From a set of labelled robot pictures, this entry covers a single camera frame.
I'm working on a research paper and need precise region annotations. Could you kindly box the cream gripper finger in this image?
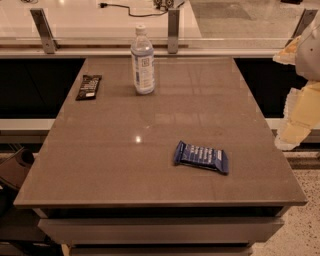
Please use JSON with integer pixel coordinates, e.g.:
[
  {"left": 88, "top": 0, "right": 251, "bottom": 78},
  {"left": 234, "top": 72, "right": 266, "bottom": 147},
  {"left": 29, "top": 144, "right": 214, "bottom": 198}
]
[
  {"left": 273, "top": 36, "right": 300, "bottom": 65},
  {"left": 275, "top": 81, "right": 320, "bottom": 151}
]

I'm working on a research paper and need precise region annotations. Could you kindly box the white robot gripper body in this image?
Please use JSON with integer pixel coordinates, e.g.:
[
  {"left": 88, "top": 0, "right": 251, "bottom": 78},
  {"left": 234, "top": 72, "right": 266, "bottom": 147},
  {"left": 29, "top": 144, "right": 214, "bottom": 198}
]
[{"left": 295, "top": 13, "right": 320, "bottom": 81}]

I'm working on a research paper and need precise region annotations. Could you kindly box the blue rxbar blueberry wrapper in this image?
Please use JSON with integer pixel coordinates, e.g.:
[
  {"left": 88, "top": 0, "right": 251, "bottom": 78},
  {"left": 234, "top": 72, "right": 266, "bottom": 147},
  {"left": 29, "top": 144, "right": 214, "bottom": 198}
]
[{"left": 173, "top": 141, "right": 229, "bottom": 175}]

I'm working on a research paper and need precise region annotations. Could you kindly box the clear plastic water bottle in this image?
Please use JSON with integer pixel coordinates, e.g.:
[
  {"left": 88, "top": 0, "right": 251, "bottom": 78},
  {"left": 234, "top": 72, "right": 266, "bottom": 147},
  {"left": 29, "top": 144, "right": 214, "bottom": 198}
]
[{"left": 130, "top": 25, "right": 155, "bottom": 95}]

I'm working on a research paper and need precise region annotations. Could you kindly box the black snack bar wrapper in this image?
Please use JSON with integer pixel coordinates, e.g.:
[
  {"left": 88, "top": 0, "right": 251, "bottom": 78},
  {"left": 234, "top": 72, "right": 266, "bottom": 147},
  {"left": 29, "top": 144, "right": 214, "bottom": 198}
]
[{"left": 76, "top": 75, "right": 102, "bottom": 101}]

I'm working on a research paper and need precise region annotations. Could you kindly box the grey table drawer front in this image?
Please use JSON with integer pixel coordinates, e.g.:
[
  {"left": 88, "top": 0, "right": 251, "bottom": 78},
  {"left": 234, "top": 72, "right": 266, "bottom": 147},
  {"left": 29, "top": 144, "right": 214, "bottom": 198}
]
[{"left": 39, "top": 217, "right": 284, "bottom": 245}]

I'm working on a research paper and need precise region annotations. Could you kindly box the right metal railing bracket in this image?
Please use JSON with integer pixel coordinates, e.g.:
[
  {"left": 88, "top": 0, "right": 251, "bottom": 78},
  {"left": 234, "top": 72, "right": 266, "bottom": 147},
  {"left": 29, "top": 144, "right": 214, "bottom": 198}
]
[{"left": 286, "top": 9, "right": 318, "bottom": 45}]

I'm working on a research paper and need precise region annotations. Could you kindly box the metal railing bracket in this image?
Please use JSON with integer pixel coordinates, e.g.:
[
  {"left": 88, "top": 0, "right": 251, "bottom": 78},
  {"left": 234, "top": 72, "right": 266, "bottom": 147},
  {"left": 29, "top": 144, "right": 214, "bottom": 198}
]
[
  {"left": 167, "top": 8, "right": 180, "bottom": 54},
  {"left": 30, "top": 8, "right": 58, "bottom": 54},
  {"left": 286, "top": 9, "right": 318, "bottom": 45}
]

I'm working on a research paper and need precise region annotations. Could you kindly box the middle metal railing bracket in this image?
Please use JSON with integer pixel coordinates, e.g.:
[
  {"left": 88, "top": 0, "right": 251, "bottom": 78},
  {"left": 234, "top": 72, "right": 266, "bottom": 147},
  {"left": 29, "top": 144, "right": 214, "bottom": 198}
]
[{"left": 167, "top": 8, "right": 180, "bottom": 54}]

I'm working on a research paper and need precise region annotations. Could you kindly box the black power cable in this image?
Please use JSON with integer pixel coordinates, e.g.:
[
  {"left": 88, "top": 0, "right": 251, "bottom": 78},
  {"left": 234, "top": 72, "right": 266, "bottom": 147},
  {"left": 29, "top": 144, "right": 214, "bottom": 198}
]
[{"left": 98, "top": 2, "right": 169, "bottom": 18}]

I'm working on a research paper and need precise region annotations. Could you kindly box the left metal railing bracket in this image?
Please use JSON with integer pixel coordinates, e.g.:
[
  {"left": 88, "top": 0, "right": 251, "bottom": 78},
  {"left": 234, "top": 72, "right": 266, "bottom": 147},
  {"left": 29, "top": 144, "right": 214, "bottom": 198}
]
[{"left": 30, "top": 8, "right": 58, "bottom": 54}]

